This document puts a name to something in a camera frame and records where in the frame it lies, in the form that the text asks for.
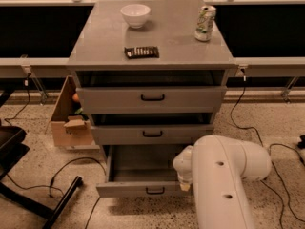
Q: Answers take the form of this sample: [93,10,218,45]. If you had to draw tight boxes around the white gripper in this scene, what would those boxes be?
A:
[177,173,193,192]

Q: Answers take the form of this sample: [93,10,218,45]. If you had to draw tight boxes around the grey bottom drawer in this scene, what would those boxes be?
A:
[96,144,193,198]

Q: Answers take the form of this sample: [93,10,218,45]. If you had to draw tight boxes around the grey drawer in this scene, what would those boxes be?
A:
[76,87,226,115]
[91,124,214,145]
[96,144,193,198]

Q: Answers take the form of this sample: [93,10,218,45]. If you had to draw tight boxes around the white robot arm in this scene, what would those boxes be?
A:
[173,135,271,229]

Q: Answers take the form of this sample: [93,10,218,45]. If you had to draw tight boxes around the grey top drawer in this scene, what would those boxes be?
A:
[76,87,226,115]

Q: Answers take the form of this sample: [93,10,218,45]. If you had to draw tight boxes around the grey middle drawer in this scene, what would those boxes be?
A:
[91,124,214,145]

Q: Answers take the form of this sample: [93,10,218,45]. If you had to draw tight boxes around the grey drawer cabinet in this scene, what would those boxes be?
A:
[66,0,237,164]

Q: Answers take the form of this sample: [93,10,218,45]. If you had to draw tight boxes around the brown cardboard box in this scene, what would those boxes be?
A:
[51,76,94,148]

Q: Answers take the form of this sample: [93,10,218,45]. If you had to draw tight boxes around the green white soda can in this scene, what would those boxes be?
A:
[194,5,216,42]

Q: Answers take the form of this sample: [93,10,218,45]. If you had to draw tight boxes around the black chair base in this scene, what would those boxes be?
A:
[0,93,80,229]

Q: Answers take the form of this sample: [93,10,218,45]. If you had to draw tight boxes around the white ceramic bowl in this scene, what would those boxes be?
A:
[120,4,151,29]

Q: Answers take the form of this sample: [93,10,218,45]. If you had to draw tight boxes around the black cable far right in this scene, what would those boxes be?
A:
[259,143,305,229]

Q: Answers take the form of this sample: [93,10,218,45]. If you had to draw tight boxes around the black cable left wall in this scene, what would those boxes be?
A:
[4,73,32,126]

